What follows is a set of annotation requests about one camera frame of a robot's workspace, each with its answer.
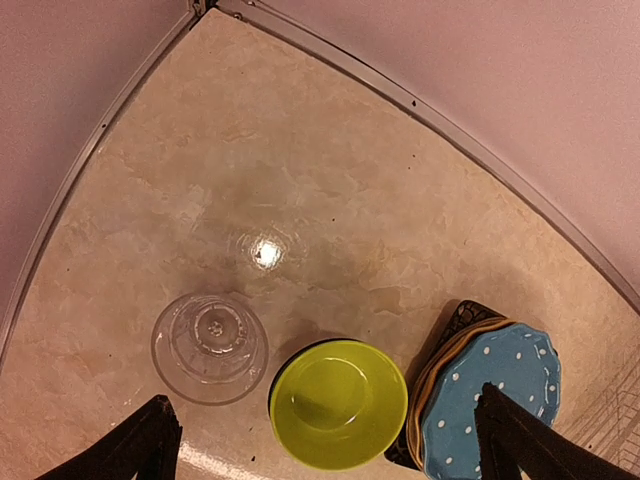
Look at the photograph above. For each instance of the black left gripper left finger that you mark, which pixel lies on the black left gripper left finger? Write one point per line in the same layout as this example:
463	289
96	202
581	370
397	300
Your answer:
143	446

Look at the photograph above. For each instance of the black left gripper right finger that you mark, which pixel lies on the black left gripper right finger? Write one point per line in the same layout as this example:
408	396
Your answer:
513	441

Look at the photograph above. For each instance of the blue polka dot plate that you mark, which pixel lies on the blue polka dot plate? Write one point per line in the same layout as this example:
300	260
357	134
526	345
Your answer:
513	368

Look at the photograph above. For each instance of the clear glass cup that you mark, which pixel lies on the clear glass cup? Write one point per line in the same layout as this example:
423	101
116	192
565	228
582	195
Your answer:
210	349

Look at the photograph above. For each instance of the black floral square plate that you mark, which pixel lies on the black floral square plate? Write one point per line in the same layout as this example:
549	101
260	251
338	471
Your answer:
455	317

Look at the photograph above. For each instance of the lime green bowl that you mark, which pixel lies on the lime green bowl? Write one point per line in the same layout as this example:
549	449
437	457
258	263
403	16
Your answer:
339	405

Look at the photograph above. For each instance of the wire dish rack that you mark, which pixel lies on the wire dish rack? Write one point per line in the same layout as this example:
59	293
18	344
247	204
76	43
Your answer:
610	426

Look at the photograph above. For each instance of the aluminium frame rail left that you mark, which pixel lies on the aluminium frame rail left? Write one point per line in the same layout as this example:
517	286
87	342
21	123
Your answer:
67	68

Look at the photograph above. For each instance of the aluminium frame rail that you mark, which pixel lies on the aluminium frame rail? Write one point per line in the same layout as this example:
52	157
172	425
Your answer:
279	25
67	68

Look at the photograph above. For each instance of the aluminium frame rail back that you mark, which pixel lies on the aluminium frame rail back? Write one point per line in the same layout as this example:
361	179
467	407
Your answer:
279	25

